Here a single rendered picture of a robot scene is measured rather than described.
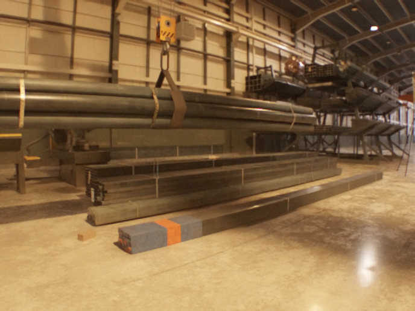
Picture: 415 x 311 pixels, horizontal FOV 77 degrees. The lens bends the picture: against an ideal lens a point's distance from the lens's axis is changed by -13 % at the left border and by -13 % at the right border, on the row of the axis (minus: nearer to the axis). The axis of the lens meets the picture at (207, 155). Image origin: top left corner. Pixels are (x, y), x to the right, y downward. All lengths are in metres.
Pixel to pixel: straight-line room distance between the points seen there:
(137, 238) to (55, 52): 8.86
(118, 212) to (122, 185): 0.38
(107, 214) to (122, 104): 1.15
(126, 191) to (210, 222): 1.16
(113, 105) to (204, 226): 1.40
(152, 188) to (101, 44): 8.22
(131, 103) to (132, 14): 9.48
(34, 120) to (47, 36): 8.16
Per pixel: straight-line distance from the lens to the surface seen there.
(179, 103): 3.21
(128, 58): 11.60
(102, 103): 2.79
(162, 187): 3.78
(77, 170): 5.73
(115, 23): 11.33
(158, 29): 3.64
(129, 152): 9.25
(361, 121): 9.92
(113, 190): 3.45
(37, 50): 10.54
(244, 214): 3.15
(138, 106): 2.94
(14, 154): 5.31
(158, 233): 2.51
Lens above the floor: 0.94
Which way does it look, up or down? 4 degrees down
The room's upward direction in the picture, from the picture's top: straight up
